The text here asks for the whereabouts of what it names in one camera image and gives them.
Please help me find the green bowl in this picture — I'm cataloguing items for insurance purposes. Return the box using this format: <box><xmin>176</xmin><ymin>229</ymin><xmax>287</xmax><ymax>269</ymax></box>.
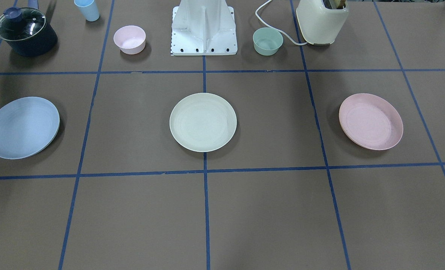
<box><xmin>252</xmin><ymin>27</ymin><xmax>284</xmax><ymax>56</ymax></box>

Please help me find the light blue cup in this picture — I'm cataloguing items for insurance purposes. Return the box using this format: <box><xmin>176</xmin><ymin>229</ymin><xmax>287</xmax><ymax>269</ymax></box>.
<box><xmin>74</xmin><ymin>0</ymin><xmax>100</xmax><ymax>22</ymax></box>

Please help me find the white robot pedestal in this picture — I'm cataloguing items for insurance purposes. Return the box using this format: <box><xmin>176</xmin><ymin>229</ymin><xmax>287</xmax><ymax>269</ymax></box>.
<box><xmin>170</xmin><ymin>0</ymin><xmax>238</xmax><ymax>56</ymax></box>

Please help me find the dark blue pot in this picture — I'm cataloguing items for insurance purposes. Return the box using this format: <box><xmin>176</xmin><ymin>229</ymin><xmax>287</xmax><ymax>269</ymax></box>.
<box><xmin>6</xmin><ymin>0</ymin><xmax>58</xmax><ymax>57</ymax></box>

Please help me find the cream toaster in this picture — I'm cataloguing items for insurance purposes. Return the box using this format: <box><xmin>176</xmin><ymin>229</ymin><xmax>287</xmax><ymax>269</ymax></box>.
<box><xmin>296</xmin><ymin>0</ymin><xmax>349</xmax><ymax>46</ymax></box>

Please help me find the white toaster cable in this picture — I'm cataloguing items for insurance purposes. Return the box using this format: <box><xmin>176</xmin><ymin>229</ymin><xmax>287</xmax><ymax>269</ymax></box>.
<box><xmin>255</xmin><ymin>0</ymin><xmax>308</xmax><ymax>46</ymax></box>

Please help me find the pink bowl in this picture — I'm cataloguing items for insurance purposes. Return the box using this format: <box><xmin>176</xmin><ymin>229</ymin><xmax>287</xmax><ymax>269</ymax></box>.
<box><xmin>113</xmin><ymin>25</ymin><xmax>146</xmax><ymax>55</ymax></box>

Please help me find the light blue plate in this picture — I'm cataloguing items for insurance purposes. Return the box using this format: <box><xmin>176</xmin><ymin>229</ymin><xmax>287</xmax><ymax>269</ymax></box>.
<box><xmin>0</xmin><ymin>97</ymin><xmax>61</xmax><ymax>160</ymax></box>

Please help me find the cream white plate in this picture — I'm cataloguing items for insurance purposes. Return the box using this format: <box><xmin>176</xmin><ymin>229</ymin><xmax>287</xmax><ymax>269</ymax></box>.
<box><xmin>169</xmin><ymin>93</ymin><xmax>238</xmax><ymax>152</ymax></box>

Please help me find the pink plate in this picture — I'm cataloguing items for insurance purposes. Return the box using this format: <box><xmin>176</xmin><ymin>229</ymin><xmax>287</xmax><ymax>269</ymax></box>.
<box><xmin>338</xmin><ymin>93</ymin><xmax>404</xmax><ymax>151</ymax></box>

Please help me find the glass pot lid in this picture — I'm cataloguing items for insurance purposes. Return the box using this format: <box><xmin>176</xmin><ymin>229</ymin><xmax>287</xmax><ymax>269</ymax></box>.
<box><xmin>0</xmin><ymin>7</ymin><xmax>47</xmax><ymax>41</ymax></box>

